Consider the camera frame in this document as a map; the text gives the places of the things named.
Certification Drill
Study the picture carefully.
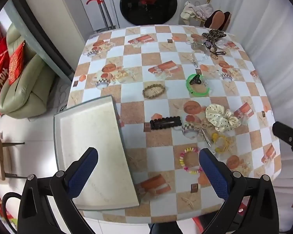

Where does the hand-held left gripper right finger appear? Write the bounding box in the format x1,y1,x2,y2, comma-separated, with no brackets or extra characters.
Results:
199,148,279,234

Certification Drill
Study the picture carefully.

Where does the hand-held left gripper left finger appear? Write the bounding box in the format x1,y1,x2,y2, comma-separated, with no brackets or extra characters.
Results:
18,147,99,234

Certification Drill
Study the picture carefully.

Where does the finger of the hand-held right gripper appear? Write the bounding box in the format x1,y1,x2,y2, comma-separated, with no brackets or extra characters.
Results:
272,121,293,166

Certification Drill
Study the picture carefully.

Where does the pink yellow bead bracelet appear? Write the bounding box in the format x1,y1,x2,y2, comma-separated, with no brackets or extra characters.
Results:
179,147,204,175

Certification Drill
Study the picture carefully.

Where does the white glass-edged tray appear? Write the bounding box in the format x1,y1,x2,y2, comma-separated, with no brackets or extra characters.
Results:
53,95,140,211

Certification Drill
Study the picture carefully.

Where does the cream polka dot scrunchie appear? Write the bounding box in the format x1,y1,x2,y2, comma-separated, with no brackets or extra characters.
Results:
205,104,242,132

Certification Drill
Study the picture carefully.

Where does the black snap hair clip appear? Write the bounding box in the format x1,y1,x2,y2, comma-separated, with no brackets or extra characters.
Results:
150,116,181,130

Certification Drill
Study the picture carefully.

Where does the green plastic bangle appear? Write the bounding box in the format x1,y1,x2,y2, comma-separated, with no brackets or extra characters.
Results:
186,74,210,98

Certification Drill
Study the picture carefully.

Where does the black claw hair clip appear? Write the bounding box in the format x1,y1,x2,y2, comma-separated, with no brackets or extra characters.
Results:
189,74,203,85

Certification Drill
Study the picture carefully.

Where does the brown beaded bracelet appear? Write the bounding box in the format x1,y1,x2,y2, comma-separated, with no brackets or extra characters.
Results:
143,84,166,99

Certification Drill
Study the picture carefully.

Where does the beige leather sofa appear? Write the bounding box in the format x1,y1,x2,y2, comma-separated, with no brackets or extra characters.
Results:
0,23,56,119

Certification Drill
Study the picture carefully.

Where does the silver carabiner keyring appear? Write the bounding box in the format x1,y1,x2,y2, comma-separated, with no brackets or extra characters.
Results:
190,53,208,68

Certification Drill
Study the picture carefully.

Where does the leopard print hair bow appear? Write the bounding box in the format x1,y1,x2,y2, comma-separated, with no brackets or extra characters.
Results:
202,29,227,42

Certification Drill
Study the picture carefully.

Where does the red gold patterned cushion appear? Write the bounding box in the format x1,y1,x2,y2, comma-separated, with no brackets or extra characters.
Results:
8,41,26,86

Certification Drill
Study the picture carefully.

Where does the cream cloth bag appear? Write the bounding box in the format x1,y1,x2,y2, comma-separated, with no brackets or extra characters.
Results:
181,1,214,22

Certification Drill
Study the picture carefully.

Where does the white washing machine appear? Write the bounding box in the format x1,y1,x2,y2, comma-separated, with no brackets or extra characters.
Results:
109,0,183,28

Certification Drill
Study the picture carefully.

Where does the yellow hair tie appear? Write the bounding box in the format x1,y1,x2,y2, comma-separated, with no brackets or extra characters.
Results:
211,133,232,153

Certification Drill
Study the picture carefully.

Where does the black cable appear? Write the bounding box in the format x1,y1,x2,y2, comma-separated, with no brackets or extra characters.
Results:
1,192,22,228

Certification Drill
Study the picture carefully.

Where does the red-handled mop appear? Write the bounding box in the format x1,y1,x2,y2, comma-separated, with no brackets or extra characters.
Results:
86,0,116,31

